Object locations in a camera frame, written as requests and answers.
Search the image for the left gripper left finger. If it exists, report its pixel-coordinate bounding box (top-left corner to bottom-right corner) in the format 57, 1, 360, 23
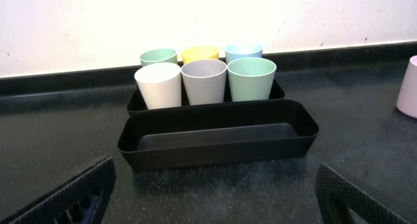
0, 154, 117, 224

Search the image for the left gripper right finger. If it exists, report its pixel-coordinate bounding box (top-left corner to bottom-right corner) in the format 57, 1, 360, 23
314, 162, 416, 224

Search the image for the pink cup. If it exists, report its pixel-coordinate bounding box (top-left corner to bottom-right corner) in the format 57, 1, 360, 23
395, 54, 417, 120

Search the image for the black tray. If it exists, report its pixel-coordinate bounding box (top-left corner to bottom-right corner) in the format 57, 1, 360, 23
126, 77, 286, 117
117, 99, 320, 173

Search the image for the white cup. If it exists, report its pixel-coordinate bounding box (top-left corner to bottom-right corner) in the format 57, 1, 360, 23
134, 62, 182, 111

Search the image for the green cup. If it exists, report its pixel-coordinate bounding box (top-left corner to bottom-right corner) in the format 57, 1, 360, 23
227, 57, 278, 103
139, 48, 179, 68

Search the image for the grey cup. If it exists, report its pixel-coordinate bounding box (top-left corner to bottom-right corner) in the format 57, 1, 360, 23
180, 59, 228, 106

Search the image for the blue cup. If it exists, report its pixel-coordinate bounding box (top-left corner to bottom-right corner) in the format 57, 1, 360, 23
224, 43, 264, 64

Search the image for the yellow cup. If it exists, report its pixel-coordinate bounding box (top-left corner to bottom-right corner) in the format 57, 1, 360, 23
181, 44, 220, 64

